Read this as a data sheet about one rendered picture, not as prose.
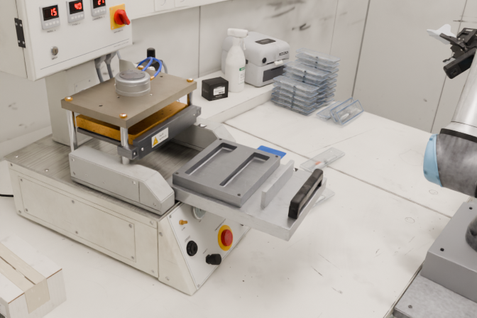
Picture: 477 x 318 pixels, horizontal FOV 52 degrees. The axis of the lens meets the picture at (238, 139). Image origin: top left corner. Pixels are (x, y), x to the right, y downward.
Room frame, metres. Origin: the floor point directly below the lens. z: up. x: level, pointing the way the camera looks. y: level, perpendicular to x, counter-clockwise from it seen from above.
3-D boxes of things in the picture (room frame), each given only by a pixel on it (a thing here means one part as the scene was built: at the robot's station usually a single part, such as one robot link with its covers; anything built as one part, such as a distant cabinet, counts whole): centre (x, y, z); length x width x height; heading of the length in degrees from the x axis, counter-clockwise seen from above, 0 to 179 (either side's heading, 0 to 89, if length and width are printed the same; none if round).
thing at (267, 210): (0.91, -0.03, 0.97); 0.30 x 0.22 x 0.08; 64
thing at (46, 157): (1.06, 0.28, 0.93); 0.46 x 0.35 x 0.01; 64
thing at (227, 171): (0.93, 0.02, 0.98); 0.20 x 0.17 x 0.03; 154
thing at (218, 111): (1.80, 0.13, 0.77); 0.84 x 0.30 x 0.04; 143
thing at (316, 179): (0.85, -0.15, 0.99); 0.15 x 0.02 x 0.04; 154
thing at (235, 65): (1.87, 0.03, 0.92); 0.09 x 0.08 x 0.25; 79
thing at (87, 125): (1.05, 0.25, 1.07); 0.22 x 0.17 x 0.10; 154
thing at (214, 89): (1.78, 0.10, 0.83); 0.09 x 0.06 x 0.07; 127
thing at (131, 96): (1.08, 0.27, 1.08); 0.31 x 0.24 x 0.13; 154
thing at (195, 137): (1.14, 0.12, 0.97); 0.26 x 0.05 x 0.07; 64
